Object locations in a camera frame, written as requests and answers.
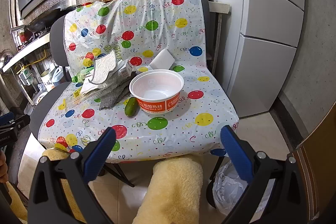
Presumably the green tea bottle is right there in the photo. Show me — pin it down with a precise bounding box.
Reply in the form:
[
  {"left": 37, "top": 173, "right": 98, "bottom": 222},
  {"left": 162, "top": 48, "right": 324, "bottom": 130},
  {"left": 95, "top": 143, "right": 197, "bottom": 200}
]
[{"left": 72, "top": 66, "right": 94, "bottom": 83}]

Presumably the grey knitted cloth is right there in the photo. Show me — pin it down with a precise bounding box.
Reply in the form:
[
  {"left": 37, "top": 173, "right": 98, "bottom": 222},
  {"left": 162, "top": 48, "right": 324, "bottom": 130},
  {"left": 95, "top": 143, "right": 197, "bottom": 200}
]
[{"left": 99, "top": 72, "right": 136, "bottom": 110}]

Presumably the clear plastic packaging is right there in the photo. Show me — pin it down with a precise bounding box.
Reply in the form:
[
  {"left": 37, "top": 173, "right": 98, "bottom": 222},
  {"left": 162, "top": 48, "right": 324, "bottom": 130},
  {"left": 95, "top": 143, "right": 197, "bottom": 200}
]
[{"left": 63, "top": 51, "right": 133, "bottom": 107}]

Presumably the white instant noodle bowl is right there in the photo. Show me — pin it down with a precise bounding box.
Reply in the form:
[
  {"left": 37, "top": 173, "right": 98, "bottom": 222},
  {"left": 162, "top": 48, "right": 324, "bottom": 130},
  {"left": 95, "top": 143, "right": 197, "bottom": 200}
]
[{"left": 129, "top": 69, "right": 185, "bottom": 114}]

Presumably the white foam sponge block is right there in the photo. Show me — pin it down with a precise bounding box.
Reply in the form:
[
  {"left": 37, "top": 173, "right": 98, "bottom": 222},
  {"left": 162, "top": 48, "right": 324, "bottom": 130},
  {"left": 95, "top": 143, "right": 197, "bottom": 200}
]
[{"left": 149, "top": 49, "right": 175, "bottom": 69}]

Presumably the trash bin with white bag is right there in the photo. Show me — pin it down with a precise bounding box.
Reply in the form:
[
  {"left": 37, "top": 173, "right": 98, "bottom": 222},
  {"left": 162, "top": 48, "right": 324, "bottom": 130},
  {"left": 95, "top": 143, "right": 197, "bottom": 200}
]
[{"left": 205, "top": 159, "right": 274, "bottom": 217}]

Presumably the white kitchen counter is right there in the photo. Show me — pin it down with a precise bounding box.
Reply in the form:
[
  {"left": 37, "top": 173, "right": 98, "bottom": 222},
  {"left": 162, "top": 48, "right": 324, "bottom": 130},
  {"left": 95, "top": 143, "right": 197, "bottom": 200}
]
[{"left": 2, "top": 33, "right": 50, "bottom": 73}]

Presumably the person's left hand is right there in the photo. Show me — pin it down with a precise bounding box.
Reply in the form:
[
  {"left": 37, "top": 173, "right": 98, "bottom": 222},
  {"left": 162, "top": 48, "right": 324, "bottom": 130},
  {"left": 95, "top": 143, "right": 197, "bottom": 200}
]
[{"left": 0, "top": 150, "right": 9, "bottom": 183}]

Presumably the yellow fluffy left leg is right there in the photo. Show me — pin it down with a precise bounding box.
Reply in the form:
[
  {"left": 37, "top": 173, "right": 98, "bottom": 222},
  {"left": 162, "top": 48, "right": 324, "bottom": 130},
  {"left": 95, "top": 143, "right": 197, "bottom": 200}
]
[{"left": 4, "top": 147, "right": 87, "bottom": 224}]

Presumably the yellow fluffy leg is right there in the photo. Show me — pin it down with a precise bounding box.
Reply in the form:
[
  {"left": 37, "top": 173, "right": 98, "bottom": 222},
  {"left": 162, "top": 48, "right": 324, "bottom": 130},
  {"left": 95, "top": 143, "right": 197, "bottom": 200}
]
[
  {"left": 133, "top": 155, "right": 203, "bottom": 223},
  {"left": 4, "top": 147, "right": 87, "bottom": 224}
]

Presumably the yellow wooden door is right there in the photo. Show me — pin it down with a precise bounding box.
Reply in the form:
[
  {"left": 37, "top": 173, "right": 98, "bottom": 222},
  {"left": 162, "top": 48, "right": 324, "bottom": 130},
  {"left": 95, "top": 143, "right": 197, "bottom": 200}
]
[{"left": 294, "top": 115, "right": 335, "bottom": 222}]

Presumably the yellow fluffy right leg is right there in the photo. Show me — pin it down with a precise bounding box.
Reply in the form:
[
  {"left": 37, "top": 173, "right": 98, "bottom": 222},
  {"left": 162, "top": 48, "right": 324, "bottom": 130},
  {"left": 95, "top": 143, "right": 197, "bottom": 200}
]
[{"left": 133, "top": 155, "right": 203, "bottom": 223}]

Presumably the grey office chair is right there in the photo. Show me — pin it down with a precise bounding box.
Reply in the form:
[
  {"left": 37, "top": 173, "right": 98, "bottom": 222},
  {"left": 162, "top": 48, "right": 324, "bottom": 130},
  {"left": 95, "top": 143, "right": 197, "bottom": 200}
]
[{"left": 29, "top": 0, "right": 232, "bottom": 188}]

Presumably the black wok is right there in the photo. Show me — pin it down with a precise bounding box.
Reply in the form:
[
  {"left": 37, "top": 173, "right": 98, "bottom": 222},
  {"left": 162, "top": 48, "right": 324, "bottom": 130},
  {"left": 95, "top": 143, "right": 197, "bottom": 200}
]
[{"left": 26, "top": 8, "right": 61, "bottom": 32}]

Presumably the green cucumber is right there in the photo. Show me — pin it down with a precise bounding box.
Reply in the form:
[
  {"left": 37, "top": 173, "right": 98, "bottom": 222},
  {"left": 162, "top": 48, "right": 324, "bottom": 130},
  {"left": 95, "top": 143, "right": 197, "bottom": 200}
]
[{"left": 124, "top": 97, "right": 138, "bottom": 117}]

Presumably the balloon print plastic cover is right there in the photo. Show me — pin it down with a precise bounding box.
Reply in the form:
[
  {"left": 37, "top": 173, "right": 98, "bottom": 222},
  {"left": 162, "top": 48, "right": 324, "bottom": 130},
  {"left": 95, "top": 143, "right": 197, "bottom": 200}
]
[{"left": 37, "top": 0, "right": 240, "bottom": 163}]

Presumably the silver refrigerator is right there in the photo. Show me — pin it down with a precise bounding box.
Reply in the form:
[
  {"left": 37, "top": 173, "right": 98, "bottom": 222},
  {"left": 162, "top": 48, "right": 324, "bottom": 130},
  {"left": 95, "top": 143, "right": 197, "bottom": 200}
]
[{"left": 214, "top": 0, "right": 305, "bottom": 117}]

